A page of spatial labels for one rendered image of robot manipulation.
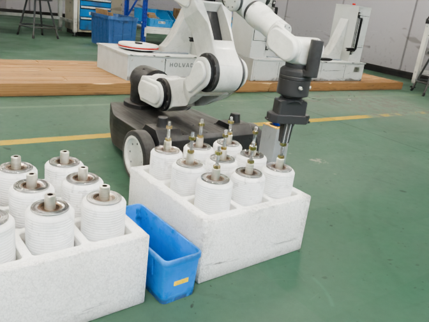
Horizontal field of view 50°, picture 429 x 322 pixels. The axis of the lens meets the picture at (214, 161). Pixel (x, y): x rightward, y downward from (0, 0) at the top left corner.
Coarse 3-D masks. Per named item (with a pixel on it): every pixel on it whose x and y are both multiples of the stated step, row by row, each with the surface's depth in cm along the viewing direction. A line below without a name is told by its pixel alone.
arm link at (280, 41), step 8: (272, 24) 125; (280, 24) 122; (288, 24) 125; (272, 32) 121; (280, 32) 119; (288, 32) 119; (272, 40) 122; (280, 40) 119; (288, 40) 117; (296, 40) 117; (272, 48) 122; (280, 48) 120; (288, 48) 118; (296, 48) 116; (280, 56) 120; (288, 56) 118; (296, 56) 118
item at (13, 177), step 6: (0, 174) 106; (6, 174) 106; (12, 174) 106; (18, 174) 107; (24, 174) 107; (0, 180) 107; (6, 180) 106; (12, 180) 106; (18, 180) 107; (0, 186) 107; (6, 186) 106; (0, 192) 108; (6, 192) 107; (0, 198) 108; (6, 198) 108; (0, 204) 109; (6, 204) 108
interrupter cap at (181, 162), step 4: (176, 160) 127; (180, 160) 128; (184, 160) 129; (196, 160) 130; (180, 164) 125; (184, 164) 126; (196, 164) 127; (200, 164) 127; (188, 168) 124; (192, 168) 124; (196, 168) 124
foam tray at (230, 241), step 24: (144, 168) 140; (144, 192) 134; (168, 192) 125; (168, 216) 125; (192, 216) 115; (216, 216) 114; (240, 216) 118; (264, 216) 124; (288, 216) 131; (192, 240) 117; (216, 240) 116; (240, 240) 121; (264, 240) 128; (288, 240) 135; (216, 264) 119; (240, 264) 125
